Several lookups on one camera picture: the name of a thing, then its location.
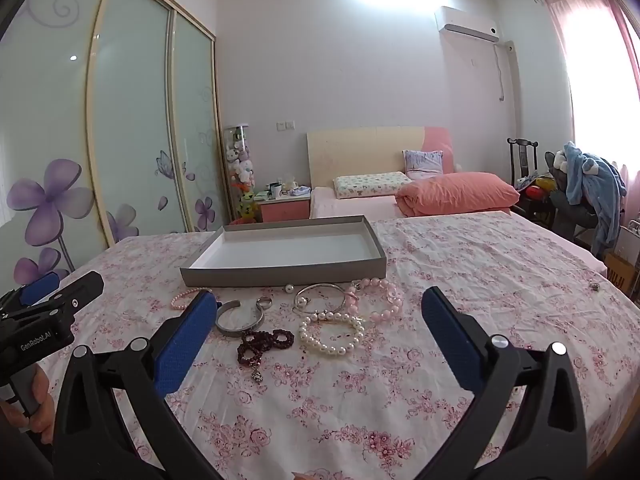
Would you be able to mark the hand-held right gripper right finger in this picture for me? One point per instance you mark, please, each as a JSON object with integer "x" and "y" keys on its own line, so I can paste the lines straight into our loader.
{"x": 450, "y": 340}

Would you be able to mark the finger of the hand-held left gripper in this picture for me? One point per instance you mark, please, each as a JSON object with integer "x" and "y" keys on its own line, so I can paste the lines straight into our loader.
{"x": 80, "y": 287}
{"x": 41, "y": 284}

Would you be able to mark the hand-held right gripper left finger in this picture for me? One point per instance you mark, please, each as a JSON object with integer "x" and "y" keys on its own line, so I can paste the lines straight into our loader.
{"x": 184, "y": 347}

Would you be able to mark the silver cuff bangle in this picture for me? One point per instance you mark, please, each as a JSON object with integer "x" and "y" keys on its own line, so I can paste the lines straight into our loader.
{"x": 235, "y": 331}

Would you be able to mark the thin silver bangle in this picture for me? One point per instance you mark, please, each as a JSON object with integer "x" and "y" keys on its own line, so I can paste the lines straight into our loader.
{"x": 301, "y": 300}

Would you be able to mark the grey cardboard tray box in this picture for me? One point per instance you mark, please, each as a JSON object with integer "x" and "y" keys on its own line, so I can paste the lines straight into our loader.
{"x": 280, "y": 250}

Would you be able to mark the person's left hand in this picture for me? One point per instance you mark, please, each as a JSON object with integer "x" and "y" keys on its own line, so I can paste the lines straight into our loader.
{"x": 44, "y": 400}

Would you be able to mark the red plastic bag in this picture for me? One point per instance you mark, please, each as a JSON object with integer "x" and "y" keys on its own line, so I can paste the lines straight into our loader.
{"x": 240, "y": 221}

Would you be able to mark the salmon pink quilt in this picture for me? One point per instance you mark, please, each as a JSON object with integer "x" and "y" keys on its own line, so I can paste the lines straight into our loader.
{"x": 460, "y": 192}

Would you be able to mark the floral glass wardrobe door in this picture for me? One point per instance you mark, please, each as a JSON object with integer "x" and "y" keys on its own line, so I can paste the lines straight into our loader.
{"x": 45, "y": 135}
{"x": 197, "y": 135}
{"x": 135, "y": 125}

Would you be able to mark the pink bed mattress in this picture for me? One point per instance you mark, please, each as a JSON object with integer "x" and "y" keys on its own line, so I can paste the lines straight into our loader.
{"x": 350, "y": 207}

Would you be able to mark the pink white nightstand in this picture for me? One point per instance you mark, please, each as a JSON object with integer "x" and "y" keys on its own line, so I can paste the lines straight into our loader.
{"x": 282, "y": 209}

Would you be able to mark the white patterned pillow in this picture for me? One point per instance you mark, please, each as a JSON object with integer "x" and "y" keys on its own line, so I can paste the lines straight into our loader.
{"x": 372, "y": 185}

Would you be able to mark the colourful toys pile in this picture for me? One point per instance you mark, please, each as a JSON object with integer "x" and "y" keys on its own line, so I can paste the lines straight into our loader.
{"x": 537, "y": 187}

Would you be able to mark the grey chair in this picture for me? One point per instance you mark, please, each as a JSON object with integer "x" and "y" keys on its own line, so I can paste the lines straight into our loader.
{"x": 575, "y": 215}

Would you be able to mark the lilac pillow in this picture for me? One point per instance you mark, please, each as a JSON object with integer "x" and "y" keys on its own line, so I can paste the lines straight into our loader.
{"x": 422, "y": 162}

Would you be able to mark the clear plush toy tube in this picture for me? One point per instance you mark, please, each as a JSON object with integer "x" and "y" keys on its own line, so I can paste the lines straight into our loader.
{"x": 241, "y": 170}

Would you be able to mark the dark wooden chair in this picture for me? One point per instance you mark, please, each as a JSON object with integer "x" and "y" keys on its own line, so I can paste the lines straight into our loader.
{"x": 522, "y": 157}

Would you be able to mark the beige pink headboard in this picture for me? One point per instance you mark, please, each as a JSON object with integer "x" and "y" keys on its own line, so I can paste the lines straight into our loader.
{"x": 360, "y": 152}

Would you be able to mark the blue plush garment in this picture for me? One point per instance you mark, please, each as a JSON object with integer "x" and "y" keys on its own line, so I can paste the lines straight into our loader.
{"x": 595, "y": 180}

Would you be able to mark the air conditioner pipe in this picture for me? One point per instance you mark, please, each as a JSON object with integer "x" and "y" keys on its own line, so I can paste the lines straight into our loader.
{"x": 501, "y": 70}

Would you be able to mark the white air conditioner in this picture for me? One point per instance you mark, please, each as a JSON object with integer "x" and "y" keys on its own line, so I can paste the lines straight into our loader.
{"x": 465, "y": 22}

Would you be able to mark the pink curtain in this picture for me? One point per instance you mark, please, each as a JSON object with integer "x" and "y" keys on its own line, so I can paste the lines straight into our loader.
{"x": 620, "y": 35}

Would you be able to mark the white wall socket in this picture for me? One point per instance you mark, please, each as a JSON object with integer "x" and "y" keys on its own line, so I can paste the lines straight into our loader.
{"x": 286, "y": 125}

